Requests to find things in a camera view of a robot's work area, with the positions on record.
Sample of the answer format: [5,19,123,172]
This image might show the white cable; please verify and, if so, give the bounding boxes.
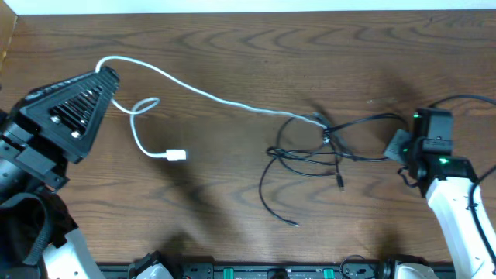
[95,55,330,162]

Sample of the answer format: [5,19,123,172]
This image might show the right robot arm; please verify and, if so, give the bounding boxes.
[384,108,495,278]

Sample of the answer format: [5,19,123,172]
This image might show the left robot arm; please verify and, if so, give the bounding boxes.
[1,67,119,278]

